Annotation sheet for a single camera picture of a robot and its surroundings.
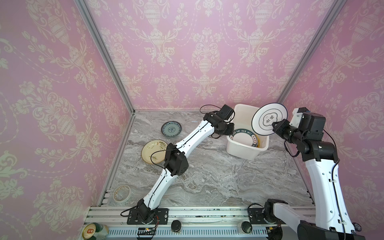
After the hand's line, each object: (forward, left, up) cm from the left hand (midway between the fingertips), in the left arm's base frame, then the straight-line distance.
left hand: (232, 133), depth 87 cm
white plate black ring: (0, -14, +16) cm, 21 cm away
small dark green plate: (+15, +39, -16) cm, 45 cm away
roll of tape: (-29, +62, -18) cm, 71 cm away
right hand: (-7, -15, +18) cm, 24 cm away
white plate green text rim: (+7, -12, -13) cm, 20 cm away
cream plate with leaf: (0, +51, -16) cm, 54 cm away
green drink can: (-47, +63, -7) cm, 79 cm away
